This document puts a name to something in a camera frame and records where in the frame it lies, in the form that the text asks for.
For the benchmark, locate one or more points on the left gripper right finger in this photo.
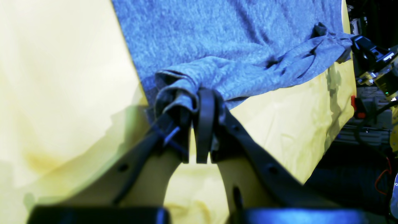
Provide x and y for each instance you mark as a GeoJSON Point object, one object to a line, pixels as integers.
{"type": "Point", "coordinates": [259, 189]}

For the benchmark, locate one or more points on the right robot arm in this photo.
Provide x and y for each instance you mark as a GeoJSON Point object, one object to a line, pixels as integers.
{"type": "Point", "coordinates": [377, 66]}

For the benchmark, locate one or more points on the grey long-sleeve shirt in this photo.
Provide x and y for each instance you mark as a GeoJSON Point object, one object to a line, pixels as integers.
{"type": "Point", "coordinates": [241, 48]}

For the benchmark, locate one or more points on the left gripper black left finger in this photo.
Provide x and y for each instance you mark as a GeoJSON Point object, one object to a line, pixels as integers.
{"type": "Point", "coordinates": [132, 190]}

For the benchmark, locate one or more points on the red black clamp right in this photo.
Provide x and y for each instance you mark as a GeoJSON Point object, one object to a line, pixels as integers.
{"type": "Point", "coordinates": [360, 111]}

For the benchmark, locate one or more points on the yellow table cloth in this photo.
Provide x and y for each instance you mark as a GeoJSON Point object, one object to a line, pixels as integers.
{"type": "Point", "coordinates": [71, 103]}

